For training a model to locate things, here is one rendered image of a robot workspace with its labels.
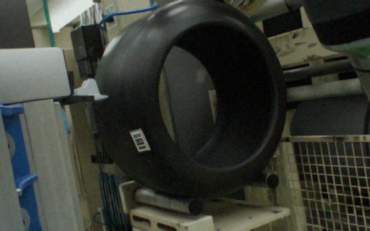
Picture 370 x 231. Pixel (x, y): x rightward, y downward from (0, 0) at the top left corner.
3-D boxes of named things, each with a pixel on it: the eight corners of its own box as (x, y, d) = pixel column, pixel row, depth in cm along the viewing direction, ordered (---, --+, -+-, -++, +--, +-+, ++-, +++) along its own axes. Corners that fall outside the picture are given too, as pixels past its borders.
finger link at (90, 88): (110, 77, 121) (76, 77, 117) (112, 100, 121) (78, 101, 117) (106, 79, 124) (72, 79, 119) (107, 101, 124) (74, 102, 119)
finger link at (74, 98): (96, 94, 118) (61, 95, 113) (96, 100, 118) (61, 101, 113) (89, 96, 122) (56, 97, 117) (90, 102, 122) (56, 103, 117)
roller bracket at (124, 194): (123, 213, 153) (117, 184, 152) (219, 183, 174) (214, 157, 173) (127, 214, 150) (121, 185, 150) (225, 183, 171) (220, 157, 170)
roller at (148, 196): (131, 193, 152) (141, 185, 154) (137, 204, 153) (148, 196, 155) (186, 205, 122) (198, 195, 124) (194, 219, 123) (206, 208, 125)
